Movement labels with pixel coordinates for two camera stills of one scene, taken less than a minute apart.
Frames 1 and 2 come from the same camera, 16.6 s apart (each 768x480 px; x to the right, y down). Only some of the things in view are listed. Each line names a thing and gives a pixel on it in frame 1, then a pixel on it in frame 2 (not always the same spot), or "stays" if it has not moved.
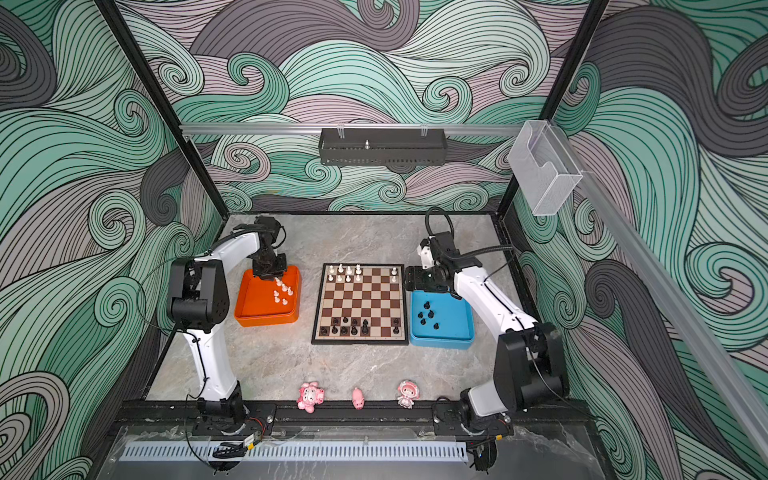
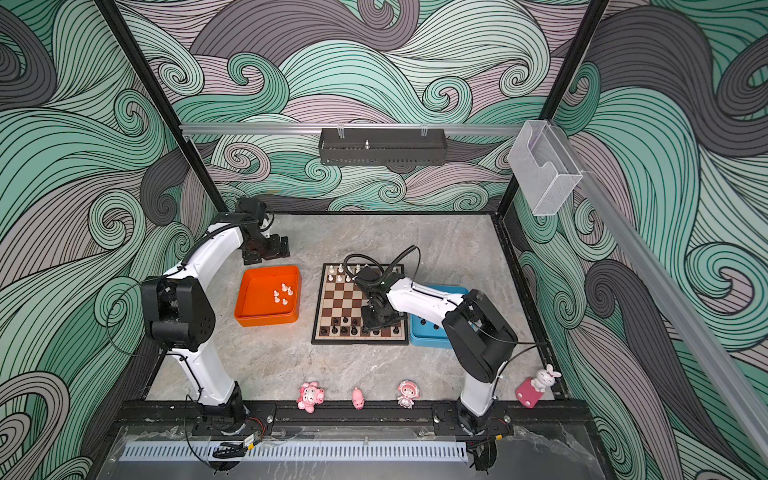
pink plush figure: (310, 394) stays
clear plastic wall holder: (545, 166) stays
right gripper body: (426, 279) -> (373, 318)
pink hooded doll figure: (408, 392) stays
